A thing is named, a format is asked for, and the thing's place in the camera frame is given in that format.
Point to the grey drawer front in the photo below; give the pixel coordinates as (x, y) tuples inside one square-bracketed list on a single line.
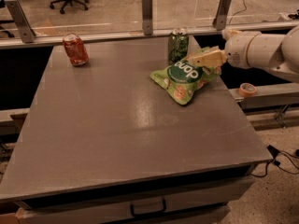
[(206, 205)]

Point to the black drawer handle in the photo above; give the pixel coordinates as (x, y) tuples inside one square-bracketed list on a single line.
[(147, 208)]

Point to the green soda can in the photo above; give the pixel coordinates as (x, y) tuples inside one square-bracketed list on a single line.
[(178, 42)]

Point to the middle metal bracket post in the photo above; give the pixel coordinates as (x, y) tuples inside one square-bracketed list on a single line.
[(147, 24)]

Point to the green rice chip bag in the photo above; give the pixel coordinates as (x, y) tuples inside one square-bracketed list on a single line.
[(182, 79)]

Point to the orange soda can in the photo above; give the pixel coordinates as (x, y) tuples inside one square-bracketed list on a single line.
[(75, 50)]

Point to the orange tape roll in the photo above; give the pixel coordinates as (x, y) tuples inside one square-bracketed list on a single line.
[(247, 90)]

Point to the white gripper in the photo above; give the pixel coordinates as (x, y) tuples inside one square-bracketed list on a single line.
[(235, 53)]

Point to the right metal bracket post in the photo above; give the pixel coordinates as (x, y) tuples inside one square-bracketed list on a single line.
[(220, 19)]

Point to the glass barrier panel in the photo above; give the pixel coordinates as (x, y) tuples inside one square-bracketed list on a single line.
[(115, 16)]

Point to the metal bracket post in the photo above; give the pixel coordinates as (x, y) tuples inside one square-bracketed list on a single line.
[(26, 33), (220, 19), (147, 24)]

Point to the left metal bracket post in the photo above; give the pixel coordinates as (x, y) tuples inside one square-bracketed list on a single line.
[(26, 33)]

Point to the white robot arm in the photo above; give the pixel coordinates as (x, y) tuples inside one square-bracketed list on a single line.
[(277, 55)]

